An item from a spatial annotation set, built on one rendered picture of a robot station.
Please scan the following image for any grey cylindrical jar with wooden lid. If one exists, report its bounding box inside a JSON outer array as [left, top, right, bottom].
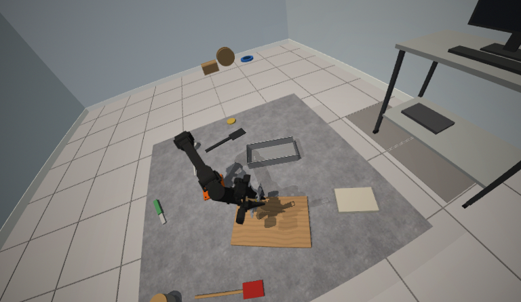
[[150, 293, 176, 302]]

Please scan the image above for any wooden board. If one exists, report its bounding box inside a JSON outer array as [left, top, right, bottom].
[[231, 196, 311, 248]]

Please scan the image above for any grey rectangular tin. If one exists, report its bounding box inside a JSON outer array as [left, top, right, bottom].
[[246, 136, 298, 169]]

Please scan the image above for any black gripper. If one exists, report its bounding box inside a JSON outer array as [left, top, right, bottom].
[[225, 174, 265, 224]]

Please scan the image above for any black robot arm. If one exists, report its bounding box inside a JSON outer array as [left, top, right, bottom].
[[174, 130, 246, 203]]

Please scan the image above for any beige flat square board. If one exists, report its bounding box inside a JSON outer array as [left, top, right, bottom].
[[334, 187, 379, 214]]

